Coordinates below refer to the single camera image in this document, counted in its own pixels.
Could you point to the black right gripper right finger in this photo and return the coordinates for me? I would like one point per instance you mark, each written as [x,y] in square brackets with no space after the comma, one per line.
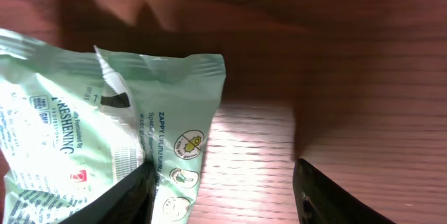
[319,200]

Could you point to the mint green wipes pack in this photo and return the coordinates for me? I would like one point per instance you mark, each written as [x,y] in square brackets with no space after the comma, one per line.
[74,124]

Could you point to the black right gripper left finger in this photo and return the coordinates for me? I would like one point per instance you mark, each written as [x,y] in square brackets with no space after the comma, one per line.
[130,201]

